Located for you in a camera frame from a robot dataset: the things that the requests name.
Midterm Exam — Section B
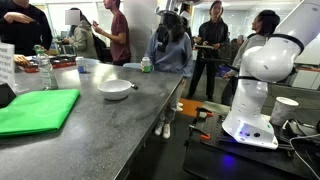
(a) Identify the black and white marker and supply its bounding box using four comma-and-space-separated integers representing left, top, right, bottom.
131, 84, 138, 90

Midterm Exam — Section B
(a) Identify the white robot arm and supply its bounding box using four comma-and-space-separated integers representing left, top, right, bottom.
222, 0, 320, 149

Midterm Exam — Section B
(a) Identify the white bowl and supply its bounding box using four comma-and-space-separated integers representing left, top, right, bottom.
98, 79, 132, 100

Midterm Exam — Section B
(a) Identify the green and white can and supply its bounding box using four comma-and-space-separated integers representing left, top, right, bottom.
142, 57, 152, 73

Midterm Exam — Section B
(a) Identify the person in blue sweatshirt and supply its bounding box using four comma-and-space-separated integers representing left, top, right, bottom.
145, 12, 193, 139

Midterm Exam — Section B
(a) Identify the person in maroon shirt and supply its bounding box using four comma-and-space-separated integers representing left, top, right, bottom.
93, 0, 132, 66

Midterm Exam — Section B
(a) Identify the person in black jacket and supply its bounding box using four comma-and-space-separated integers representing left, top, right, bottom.
186, 0, 228, 101

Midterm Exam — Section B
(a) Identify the person in olive hoodie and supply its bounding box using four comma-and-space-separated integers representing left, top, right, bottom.
63, 8, 98, 59

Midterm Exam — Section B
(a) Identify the clear plastic water bottle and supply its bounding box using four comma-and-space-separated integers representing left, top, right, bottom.
34, 45, 58, 90

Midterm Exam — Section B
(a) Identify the green folded cloth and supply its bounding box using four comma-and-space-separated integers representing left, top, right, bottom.
0, 89, 80, 137

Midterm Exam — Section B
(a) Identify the person in grey sweater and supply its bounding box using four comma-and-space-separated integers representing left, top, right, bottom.
221, 10, 280, 106

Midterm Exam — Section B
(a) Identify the white paper cup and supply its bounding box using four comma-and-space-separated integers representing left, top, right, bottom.
270, 97, 299, 126

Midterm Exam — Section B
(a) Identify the person in black top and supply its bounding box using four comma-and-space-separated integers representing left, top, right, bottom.
0, 0, 53, 66

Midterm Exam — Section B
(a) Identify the black device on table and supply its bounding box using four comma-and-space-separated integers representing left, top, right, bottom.
0, 83, 16, 108

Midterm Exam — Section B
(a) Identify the white paper sign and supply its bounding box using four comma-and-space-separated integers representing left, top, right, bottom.
0, 43, 15, 89

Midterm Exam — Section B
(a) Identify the orange handled clamp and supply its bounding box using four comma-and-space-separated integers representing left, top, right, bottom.
188, 107, 215, 141

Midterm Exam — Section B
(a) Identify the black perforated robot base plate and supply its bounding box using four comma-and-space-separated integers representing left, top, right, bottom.
183, 107, 319, 180

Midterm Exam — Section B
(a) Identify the white cable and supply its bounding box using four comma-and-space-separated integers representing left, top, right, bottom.
289, 133, 320, 180

